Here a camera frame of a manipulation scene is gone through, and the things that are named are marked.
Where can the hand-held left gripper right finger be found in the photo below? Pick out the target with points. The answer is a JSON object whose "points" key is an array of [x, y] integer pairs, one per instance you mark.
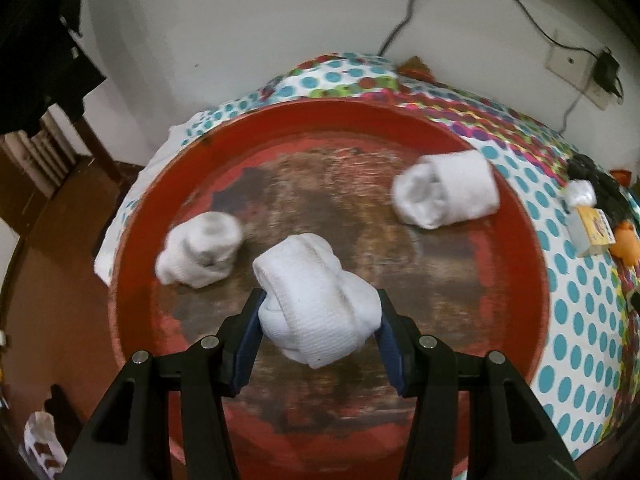
{"points": [[392, 357]]}

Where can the yellow orange knitted toy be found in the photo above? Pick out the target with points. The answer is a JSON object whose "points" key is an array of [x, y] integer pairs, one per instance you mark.
{"points": [[629, 242]]}

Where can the small orange packet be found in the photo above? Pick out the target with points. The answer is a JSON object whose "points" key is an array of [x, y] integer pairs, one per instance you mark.
{"points": [[415, 67]]}

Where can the white wall socket plate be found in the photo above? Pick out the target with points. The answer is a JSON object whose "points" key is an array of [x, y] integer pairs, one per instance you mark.
{"points": [[567, 60]]}

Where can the dark hanging clothes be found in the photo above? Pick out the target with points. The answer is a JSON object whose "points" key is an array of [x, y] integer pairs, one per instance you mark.
{"points": [[40, 50]]}

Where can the wooden chair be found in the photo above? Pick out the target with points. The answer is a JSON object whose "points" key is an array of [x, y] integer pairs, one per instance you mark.
{"points": [[55, 155]]}

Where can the white sock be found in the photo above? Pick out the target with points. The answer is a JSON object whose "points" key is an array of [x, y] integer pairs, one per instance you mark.
{"points": [[200, 250], [450, 190], [320, 305]]}

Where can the small yellow printed box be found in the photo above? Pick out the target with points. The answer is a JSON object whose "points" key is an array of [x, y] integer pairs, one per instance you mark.
{"points": [[595, 227]]}

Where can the black plug-in charger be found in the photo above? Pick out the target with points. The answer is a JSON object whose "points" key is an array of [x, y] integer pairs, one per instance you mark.
{"points": [[607, 72]]}

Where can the red orange flat packet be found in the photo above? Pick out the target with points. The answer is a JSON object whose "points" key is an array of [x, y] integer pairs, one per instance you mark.
{"points": [[622, 175]]}

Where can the polka dot bed sheet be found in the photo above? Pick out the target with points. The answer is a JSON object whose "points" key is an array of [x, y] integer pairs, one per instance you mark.
{"points": [[565, 310]]}

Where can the black rolled cloth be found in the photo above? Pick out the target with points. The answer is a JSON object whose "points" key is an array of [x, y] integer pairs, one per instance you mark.
{"points": [[607, 190]]}

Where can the red round tray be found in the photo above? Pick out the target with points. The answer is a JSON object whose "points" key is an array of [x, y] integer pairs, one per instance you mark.
{"points": [[320, 200]]}

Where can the white paper bag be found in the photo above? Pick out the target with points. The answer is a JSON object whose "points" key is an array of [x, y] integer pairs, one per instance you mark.
{"points": [[42, 440]]}

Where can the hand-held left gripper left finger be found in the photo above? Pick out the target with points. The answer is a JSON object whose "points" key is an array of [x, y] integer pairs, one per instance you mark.
{"points": [[248, 355]]}

